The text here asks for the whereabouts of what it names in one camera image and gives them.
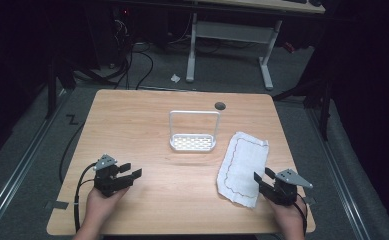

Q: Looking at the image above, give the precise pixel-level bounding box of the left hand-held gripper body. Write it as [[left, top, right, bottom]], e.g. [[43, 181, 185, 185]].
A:
[[93, 153, 136, 198]]

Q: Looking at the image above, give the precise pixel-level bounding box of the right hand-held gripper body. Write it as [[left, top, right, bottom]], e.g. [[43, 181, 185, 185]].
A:
[[258, 168, 314, 207]]

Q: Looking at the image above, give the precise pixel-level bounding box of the white cloth with stitched border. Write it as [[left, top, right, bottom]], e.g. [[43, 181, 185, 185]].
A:
[[216, 131, 270, 209]]

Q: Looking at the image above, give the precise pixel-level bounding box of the person's right hand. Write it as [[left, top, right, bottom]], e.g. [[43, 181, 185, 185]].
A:
[[265, 195, 308, 235]]

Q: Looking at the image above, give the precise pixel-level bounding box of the black metal stand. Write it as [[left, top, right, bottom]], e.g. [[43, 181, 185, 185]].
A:
[[271, 75, 334, 142], [44, 54, 77, 120]]

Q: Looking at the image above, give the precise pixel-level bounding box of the dark computer tower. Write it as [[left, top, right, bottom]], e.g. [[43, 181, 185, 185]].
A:
[[90, 4, 135, 69]]

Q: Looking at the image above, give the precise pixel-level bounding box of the white-legged wooden desk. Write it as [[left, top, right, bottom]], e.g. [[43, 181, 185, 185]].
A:
[[185, 0, 327, 92]]

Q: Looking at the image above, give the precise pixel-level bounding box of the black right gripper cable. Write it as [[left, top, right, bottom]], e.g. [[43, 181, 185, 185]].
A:
[[293, 192, 309, 236]]

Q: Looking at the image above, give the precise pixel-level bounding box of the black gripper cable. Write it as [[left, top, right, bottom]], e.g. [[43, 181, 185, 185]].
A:
[[73, 162, 98, 233], [293, 192, 309, 236]]

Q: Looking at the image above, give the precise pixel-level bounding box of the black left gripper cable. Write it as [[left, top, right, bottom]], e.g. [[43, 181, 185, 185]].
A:
[[73, 162, 98, 233]]

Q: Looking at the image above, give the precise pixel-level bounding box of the thin black floor cable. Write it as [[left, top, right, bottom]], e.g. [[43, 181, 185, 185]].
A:
[[58, 121, 87, 185]]

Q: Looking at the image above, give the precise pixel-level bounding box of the aluminium floor rail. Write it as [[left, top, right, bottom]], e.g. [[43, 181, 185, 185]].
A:
[[0, 89, 70, 236], [305, 107, 374, 240]]

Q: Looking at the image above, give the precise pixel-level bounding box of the white rack with tall handle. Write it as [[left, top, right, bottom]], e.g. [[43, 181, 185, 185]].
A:
[[168, 109, 222, 154]]

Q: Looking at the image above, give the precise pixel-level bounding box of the bundle of black floor cables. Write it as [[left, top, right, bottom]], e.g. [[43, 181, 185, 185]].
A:
[[113, 14, 155, 91]]

